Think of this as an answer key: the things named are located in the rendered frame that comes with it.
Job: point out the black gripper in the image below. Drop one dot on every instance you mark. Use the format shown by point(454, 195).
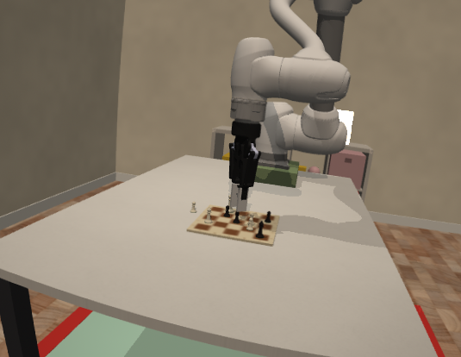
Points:
point(243, 162)

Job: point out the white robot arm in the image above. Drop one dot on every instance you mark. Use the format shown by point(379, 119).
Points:
point(310, 76)

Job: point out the white bishop chess piece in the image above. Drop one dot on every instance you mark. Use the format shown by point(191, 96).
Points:
point(208, 220)

